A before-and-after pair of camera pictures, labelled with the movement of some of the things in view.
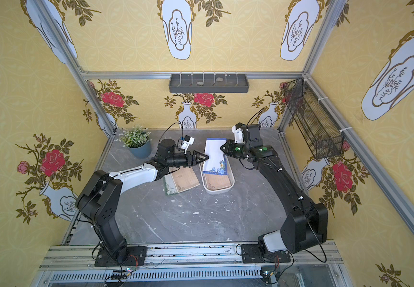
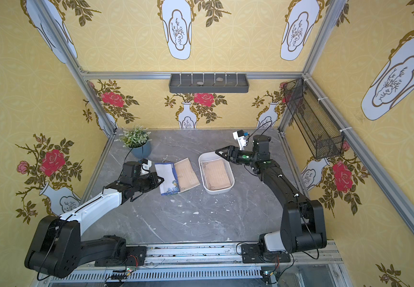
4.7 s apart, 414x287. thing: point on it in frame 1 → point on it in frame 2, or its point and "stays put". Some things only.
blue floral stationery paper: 216,162 → 170,185
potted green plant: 136,139 stays put
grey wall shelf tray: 211,83 stays put
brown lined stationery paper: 216,181 stays put
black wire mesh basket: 324,139 stays put
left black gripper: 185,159 → 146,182
